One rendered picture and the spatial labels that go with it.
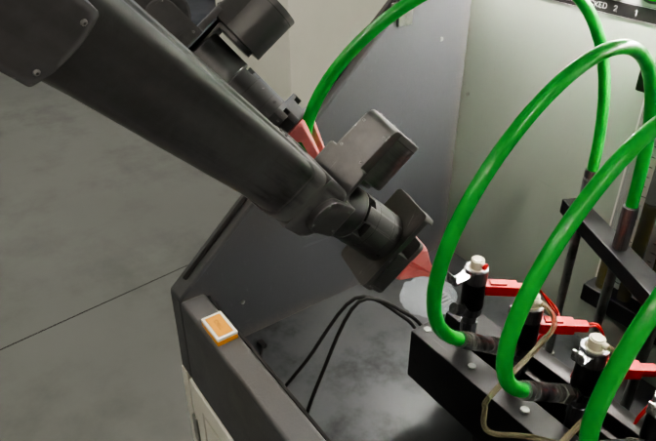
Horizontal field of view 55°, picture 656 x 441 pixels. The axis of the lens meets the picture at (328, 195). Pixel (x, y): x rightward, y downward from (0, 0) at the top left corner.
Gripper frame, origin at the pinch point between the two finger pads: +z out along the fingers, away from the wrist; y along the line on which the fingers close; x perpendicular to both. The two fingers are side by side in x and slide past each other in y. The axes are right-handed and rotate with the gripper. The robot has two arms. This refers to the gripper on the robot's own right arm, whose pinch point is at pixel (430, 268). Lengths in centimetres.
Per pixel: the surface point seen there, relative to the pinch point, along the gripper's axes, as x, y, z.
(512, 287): -3.7, 4.7, 8.6
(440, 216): 35.1, 2.4, 30.5
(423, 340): 0.1, -8.0, 8.2
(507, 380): -20.9, 0.3, -6.6
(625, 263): -7.9, 15.4, 14.9
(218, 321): 14.7, -25.6, -7.2
